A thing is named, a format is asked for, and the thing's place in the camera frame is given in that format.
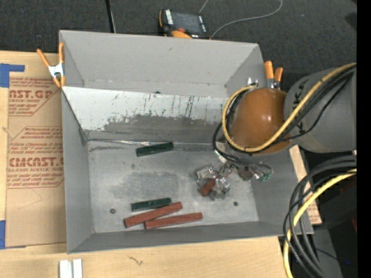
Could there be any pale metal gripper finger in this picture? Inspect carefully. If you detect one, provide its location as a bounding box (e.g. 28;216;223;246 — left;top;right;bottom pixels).
208;175;232;200
196;166;223;183

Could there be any short red-brown block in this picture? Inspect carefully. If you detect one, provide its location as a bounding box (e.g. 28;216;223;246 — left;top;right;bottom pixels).
200;177;217;197

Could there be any grey metal bin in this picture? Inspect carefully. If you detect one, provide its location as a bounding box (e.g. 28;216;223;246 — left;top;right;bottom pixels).
59;30;315;254

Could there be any dark green flat block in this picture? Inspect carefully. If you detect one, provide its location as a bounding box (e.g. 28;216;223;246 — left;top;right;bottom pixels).
135;141;175;158
130;197;173;213

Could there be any brown cardboard board, red print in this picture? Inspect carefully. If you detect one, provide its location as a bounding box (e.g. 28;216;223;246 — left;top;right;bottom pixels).
0;50;323;249

